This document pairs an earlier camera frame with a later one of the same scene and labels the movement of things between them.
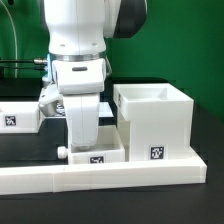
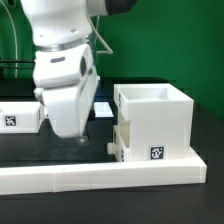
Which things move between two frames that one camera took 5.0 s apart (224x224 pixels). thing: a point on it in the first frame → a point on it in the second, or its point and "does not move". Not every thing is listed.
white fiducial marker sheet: (104, 111) does not move
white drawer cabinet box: (150, 117) does not move
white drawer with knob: (110, 149) → (120, 146)
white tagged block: (20, 117) does not move
